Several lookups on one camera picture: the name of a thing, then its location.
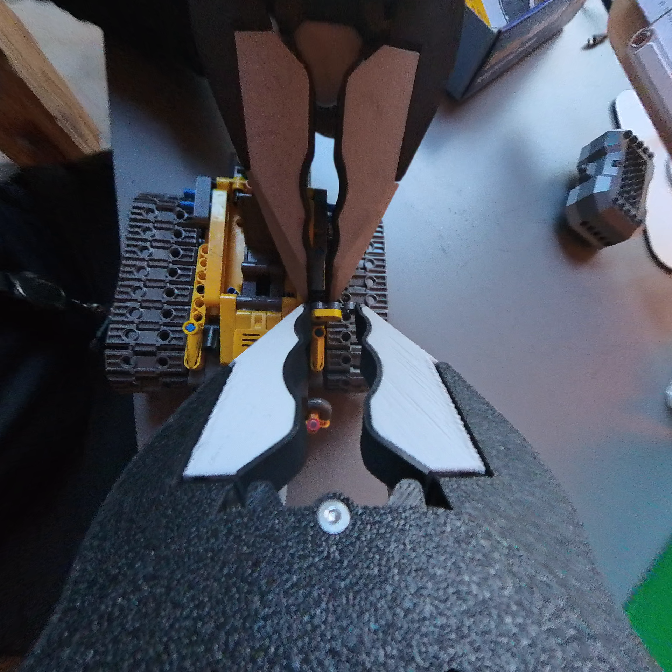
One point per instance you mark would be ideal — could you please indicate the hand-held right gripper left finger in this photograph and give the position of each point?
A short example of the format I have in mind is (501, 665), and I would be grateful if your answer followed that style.
(252, 414)

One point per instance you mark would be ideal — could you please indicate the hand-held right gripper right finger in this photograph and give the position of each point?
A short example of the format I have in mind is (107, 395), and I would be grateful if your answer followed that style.
(420, 414)

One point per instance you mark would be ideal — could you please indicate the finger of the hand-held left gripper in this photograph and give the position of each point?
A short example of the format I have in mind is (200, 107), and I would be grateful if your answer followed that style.
(270, 131)
(372, 131)

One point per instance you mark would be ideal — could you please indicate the yellow toy tracked robot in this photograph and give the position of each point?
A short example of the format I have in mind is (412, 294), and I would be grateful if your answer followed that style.
(157, 294)

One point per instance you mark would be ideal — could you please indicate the grey desk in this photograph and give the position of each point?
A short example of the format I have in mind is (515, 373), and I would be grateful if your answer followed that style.
(498, 315)

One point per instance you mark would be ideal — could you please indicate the person's left hand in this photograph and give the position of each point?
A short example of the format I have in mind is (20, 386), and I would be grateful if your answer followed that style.
(328, 52)

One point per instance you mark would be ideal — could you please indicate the dark blue cardboard kit box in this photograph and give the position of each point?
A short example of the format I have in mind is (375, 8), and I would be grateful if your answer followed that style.
(514, 47)

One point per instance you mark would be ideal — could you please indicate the slim black white object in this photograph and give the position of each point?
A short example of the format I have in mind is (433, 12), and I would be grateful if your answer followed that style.
(596, 41)

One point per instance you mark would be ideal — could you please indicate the grey brick battery block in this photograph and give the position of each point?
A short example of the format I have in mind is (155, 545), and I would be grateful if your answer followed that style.
(603, 199)

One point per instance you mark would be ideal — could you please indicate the green plastic bin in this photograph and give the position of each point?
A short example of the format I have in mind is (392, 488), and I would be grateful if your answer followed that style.
(656, 619)

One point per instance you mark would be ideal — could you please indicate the wooden post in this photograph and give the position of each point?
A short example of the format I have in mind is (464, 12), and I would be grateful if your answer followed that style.
(36, 94)

